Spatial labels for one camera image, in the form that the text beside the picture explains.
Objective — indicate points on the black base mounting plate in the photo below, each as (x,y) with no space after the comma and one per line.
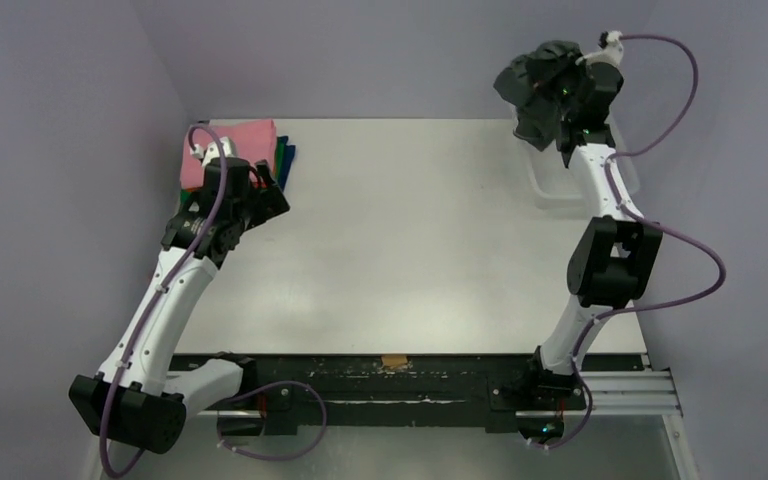
(486,391)

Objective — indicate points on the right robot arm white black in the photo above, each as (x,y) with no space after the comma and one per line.
(613,260)

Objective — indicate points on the aluminium rail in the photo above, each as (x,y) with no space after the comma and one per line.
(645,393)

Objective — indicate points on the blue folded t shirt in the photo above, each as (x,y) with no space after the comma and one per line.
(284,158)

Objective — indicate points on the pink folded t shirt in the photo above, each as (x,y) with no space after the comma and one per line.
(252,128)

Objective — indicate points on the green folded t shirt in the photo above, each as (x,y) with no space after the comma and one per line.
(269,148)

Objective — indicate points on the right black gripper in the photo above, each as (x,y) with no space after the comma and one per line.
(537,124)

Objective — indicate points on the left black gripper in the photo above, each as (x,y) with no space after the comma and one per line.
(268,203)

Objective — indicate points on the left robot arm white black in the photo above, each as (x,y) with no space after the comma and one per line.
(132,398)

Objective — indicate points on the dark grey t shirt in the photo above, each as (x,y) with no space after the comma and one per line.
(523,93)

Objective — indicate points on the brown tape piece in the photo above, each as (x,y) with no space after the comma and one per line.
(394,362)

